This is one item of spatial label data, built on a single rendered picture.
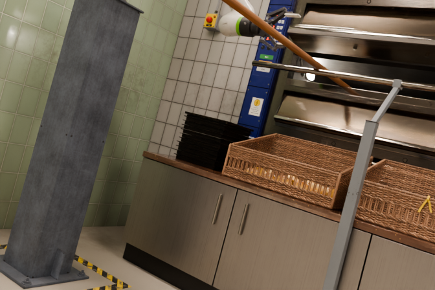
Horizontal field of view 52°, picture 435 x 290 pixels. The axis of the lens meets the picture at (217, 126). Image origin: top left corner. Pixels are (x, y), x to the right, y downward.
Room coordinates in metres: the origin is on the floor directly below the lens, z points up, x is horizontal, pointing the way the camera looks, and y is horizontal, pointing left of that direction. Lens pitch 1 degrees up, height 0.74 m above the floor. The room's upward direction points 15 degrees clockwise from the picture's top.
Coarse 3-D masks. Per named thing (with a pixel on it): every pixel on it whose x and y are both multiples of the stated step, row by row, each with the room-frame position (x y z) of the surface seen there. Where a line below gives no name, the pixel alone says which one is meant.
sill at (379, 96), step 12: (288, 84) 2.53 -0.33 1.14; (300, 84) 2.48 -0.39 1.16; (312, 84) 2.44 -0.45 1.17; (324, 84) 2.40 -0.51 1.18; (360, 96) 2.29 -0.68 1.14; (372, 96) 2.25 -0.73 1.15; (384, 96) 2.22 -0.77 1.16; (396, 96) 2.19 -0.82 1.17; (408, 96) 2.16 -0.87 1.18; (432, 108) 2.09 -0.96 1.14
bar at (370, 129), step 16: (256, 64) 2.22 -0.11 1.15; (272, 64) 2.17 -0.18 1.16; (368, 80) 1.90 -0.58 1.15; (384, 80) 1.86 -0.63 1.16; (400, 80) 1.82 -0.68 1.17; (384, 112) 1.73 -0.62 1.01; (368, 128) 1.65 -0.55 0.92; (368, 144) 1.64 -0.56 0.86; (368, 160) 1.65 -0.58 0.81; (352, 176) 1.65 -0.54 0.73; (352, 192) 1.65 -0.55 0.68; (352, 208) 1.64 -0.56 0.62; (352, 224) 1.66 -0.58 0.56; (336, 240) 1.65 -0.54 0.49; (336, 256) 1.65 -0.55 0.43; (336, 272) 1.64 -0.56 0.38; (336, 288) 1.66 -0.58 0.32
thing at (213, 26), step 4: (212, 16) 2.81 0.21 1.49; (216, 16) 2.80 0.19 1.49; (220, 16) 2.81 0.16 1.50; (212, 20) 2.81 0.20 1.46; (216, 20) 2.79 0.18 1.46; (204, 24) 2.84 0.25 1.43; (208, 24) 2.82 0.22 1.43; (212, 24) 2.80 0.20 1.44; (216, 24) 2.80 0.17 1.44; (208, 28) 2.84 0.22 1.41; (212, 28) 2.81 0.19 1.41; (216, 28) 2.81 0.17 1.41
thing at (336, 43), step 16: (288, 32) 2.41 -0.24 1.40; (304, 32) 2.35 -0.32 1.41; (320, 32) 2.30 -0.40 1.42; (336, 32) 2.26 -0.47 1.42; (304, 48) 2.51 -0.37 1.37; (320, 48) 2.44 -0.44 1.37; (336, 48) 2.37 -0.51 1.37; (352, 48) 2.30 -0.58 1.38; (368, 48) 2.24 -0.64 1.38; (384, 48) 2.18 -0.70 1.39; (400, 48) 2.12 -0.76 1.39; (416, 48) 2.06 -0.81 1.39; (432, 48) 2.01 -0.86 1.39; (432, 64) 2.15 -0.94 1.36
